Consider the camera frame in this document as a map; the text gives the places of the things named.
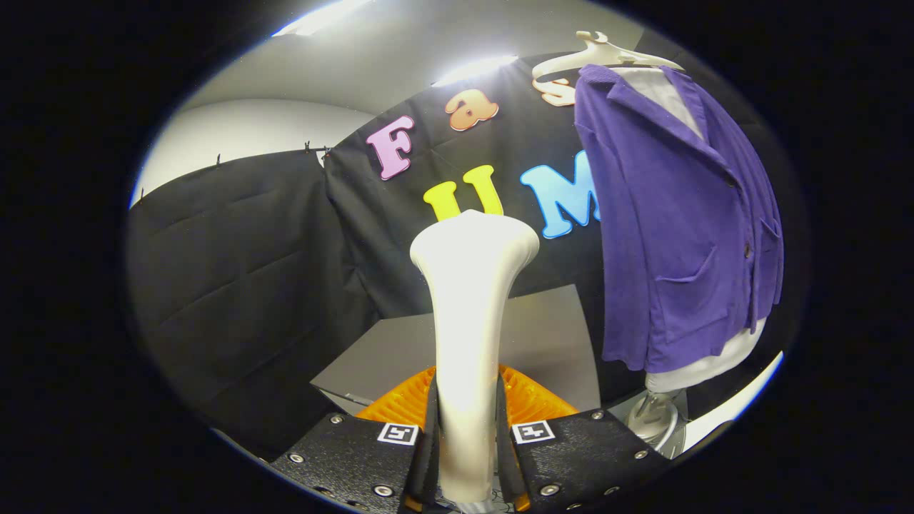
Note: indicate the black quilted side curtain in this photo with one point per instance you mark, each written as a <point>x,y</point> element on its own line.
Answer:
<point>235,285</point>
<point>725,389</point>

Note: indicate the grey drawer cabinet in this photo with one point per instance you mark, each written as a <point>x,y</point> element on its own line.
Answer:
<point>543,343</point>

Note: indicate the silver mannequin stand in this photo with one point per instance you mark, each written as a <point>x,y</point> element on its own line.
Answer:
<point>653,421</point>

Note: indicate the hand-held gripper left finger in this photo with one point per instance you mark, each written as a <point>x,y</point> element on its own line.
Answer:
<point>431,457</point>

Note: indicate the white mannequin torso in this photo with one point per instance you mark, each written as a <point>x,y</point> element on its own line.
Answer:
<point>700,371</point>

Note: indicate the ceiling strip light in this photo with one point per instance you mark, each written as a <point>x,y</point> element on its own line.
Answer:
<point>475,69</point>

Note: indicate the white garment steamer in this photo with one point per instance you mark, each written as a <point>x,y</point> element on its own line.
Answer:
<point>468,321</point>

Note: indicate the black backdrop cloth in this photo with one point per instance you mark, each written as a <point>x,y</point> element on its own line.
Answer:
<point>400,235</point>

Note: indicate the white paper sheet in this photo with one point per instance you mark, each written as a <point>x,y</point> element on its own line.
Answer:
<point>735,403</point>

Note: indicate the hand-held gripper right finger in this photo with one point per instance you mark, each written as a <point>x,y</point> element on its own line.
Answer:
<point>504,464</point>

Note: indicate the white clothes hanger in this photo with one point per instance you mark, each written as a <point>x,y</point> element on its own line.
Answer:
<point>593,53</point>

